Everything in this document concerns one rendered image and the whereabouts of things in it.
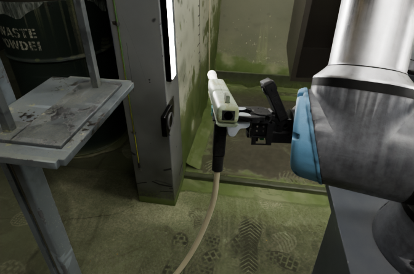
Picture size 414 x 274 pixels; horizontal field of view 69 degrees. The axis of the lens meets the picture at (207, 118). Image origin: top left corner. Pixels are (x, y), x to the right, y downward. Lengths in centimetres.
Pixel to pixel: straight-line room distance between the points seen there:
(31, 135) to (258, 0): 222
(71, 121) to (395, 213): 60
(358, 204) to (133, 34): 83
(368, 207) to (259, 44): 194
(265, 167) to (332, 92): 122
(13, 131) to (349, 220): 65
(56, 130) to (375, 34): 55
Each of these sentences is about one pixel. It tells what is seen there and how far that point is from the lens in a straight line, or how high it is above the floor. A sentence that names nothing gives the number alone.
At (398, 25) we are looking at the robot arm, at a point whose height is 100.
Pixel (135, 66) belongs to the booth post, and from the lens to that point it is 113.
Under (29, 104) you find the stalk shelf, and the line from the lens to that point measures 76.
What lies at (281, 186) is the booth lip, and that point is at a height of 4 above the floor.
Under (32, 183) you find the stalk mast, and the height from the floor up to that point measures 58.
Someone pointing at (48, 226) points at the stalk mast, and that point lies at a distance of 98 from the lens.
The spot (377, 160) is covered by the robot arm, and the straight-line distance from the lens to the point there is 47.
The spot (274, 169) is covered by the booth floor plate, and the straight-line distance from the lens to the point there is 166.
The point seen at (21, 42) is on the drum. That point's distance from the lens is 168.
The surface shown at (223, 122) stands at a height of 76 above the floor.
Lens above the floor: 111
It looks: 32 degrees down
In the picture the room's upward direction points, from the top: straight up
